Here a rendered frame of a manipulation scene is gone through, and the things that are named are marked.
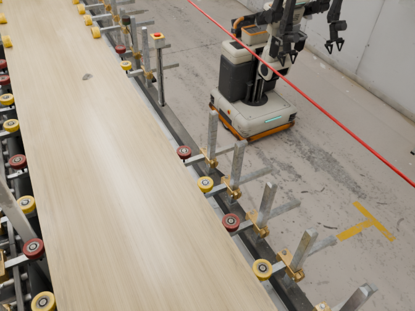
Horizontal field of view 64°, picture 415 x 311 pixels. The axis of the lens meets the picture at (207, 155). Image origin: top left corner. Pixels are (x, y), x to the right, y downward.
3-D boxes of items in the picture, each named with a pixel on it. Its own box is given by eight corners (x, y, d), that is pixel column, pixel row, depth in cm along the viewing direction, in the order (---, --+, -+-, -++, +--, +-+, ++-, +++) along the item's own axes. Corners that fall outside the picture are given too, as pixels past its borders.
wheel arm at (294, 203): (295, 202, 174) (297, 197, 171) (299, 207, 172) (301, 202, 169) (223, 234, 159) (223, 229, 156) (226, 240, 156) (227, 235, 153)
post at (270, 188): (256, 240, 172) (273, 178, 138) (260, 245, 170) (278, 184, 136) (251, 242, 170) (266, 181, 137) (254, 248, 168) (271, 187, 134)
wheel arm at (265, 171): (268, 170, 189) (269, 165, 186) (271, 174, 187) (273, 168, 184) (199, 196, 174) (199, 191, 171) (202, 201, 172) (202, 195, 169)
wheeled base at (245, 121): (207, 107, 352) (208, 87, 335) (256, 92, 376) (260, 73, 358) (242, 147, 311) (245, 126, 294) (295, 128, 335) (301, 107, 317)
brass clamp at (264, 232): (254, 214, 168) (255, 208, 164) (270, 235, 159) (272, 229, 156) (243, 218, 166) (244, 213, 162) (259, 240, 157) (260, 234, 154)
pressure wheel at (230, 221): (230, 244, 153) (232, 231, 145) (217, 234, 157) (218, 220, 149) (240, 233, 158) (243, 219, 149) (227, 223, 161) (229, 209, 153)
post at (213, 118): (210, 173, 201) (215, 108, 167) (213, 176, 199) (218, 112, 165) (205, 174, 200) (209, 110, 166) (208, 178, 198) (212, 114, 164)
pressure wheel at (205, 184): (200, 203, 169) (201, 189, 161) (194, 192, 174) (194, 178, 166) (214, 199, 171) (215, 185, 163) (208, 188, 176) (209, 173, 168)
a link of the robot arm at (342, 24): (335, 13, 243) (326, 15, 239) (348, 11, 233) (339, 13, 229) (336, 30, 247) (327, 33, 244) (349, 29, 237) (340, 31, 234)
